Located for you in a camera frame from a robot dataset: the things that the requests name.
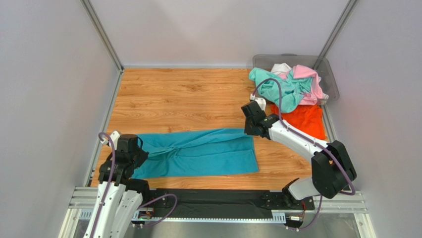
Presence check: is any mint green t shirt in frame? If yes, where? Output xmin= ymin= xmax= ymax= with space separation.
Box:
xmin=249 ymin=67 xmax=303 ymax=113

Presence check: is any teal t shirt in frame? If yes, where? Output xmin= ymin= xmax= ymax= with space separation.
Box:
xmin=132 ymin=128 xmax=259 ymax=179

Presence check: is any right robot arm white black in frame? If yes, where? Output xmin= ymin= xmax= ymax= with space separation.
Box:
xmin=241 ymin=101 xmax=357 ymax=206

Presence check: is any right aluminium corner post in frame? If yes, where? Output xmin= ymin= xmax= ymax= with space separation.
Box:
xmin=313 ymin=0 xmax=359 ymax=69

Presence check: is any pink t shirt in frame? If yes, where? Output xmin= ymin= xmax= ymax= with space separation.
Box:
xmin=278 ymin=64 xmax=329 ymax=105

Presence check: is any folded orange t shirt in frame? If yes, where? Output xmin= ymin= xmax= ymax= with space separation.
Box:
xmin=281 ymin=105 xmax=326 ymax=140

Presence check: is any aluminium front frame rail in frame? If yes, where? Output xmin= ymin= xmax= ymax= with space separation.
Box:
xmin=67 ymin=186 xmax=368 ymax=223

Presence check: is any aluminium corner post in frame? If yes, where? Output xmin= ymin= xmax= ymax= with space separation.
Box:
xmin=313 ymin=0 xmax=359 ymax=69
xmin=80 ymin=0 xmax=124 ymax=72

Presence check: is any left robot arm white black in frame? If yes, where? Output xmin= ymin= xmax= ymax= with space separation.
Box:
xmin=84 ymin=131 xmax=149 ymax=238

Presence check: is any left aluminium corner post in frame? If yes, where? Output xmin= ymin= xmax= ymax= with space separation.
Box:
xmin=80 ymin=0 xmax=124 ymax=72

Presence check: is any clear plastic bin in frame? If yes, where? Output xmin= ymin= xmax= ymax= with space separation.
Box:
xmin=252 ymin=54 xmax=339 ymax=105

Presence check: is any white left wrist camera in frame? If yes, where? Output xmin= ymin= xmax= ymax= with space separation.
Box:
xmin=98 ymin=130 xmax=121 ymax=147

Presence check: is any white t shirt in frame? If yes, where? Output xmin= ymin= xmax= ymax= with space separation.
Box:
xmin=271 ymin=63 xmax=292 ymax=75

